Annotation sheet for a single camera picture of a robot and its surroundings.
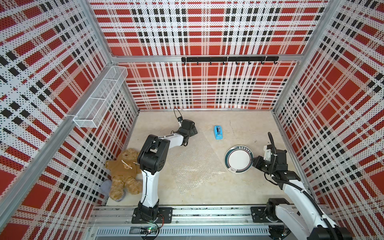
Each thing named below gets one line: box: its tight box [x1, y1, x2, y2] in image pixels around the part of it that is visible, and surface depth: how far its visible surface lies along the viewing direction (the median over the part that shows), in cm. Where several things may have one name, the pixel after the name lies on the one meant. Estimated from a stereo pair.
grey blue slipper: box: [101, 179, 113, 200], surface depth 82 cm
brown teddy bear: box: [105, 148, 143, 201], surface depth 80 cm
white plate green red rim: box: [224, 145, 254, 174], surface depth 93 cm
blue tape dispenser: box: [214, 125, 224, 140], surface depth 107 cm
